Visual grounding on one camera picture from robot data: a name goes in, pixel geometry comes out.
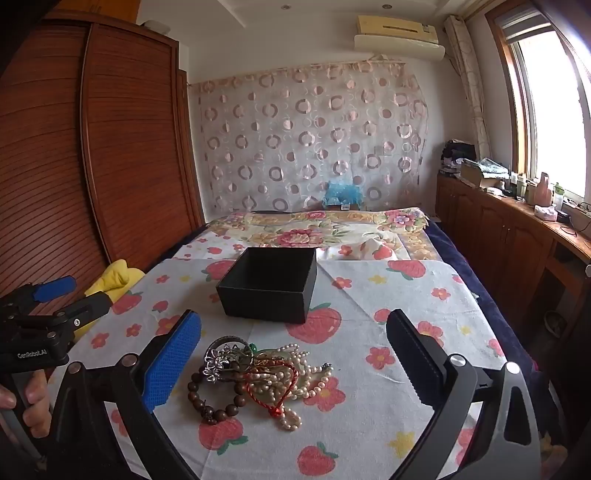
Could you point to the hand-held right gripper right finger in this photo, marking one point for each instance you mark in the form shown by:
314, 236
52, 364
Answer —
411, 355

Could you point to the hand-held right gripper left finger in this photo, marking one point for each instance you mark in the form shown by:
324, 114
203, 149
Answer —
171, 360

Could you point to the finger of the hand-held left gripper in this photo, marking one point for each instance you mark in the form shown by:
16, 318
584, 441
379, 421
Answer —
87, 310
55, 287

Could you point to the pale green jade bangle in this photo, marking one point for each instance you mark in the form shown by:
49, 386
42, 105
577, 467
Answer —
217, 344

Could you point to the black box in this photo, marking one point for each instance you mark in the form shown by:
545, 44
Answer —
272, 295

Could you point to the person's left hand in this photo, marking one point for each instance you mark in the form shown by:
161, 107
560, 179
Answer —
37, 406

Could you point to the yellow plush toy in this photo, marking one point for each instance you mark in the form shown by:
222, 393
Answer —
115, 277

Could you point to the strawberry-print bed sheet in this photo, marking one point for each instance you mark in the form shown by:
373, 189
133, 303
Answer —
369, 392

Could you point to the small green bead ornament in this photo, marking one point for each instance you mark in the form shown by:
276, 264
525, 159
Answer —
252, 348

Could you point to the dark blue bed cover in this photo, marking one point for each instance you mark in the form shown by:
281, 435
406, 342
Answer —
466, 263

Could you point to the brown wooden wardrobe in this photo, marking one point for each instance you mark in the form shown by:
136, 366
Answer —
115, 161

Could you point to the round basket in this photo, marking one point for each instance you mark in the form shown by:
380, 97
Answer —
555, 321

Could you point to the wooden cabinet counter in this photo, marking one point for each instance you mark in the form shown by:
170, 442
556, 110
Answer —
503, 235

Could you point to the floral blanket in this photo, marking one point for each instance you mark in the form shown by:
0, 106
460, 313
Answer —
286, 230

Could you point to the open cardboard box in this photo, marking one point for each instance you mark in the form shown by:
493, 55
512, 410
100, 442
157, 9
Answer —
480, 175

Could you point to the tissue pack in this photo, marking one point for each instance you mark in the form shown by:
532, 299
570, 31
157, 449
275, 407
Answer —
545, 212

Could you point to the row of small bottles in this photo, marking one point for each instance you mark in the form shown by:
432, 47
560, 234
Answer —
519, 187

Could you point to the pile of dark clothes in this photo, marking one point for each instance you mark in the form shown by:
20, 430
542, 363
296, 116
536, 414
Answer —
457, 154

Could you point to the pink bottle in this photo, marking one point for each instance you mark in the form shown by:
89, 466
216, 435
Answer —
544, 191

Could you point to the green-capped bottle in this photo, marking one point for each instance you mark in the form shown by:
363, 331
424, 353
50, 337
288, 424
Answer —
558, 196

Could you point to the patterned window curtain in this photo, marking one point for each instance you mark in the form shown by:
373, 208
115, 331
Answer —
471, 92

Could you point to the wooden-framed window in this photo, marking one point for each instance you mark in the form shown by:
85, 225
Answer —
554, 101

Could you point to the white air conditioner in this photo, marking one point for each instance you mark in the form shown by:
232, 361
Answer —
397, 39

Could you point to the circle-patterned sheer wall cloth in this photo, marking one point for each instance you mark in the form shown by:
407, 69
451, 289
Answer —
300, 138

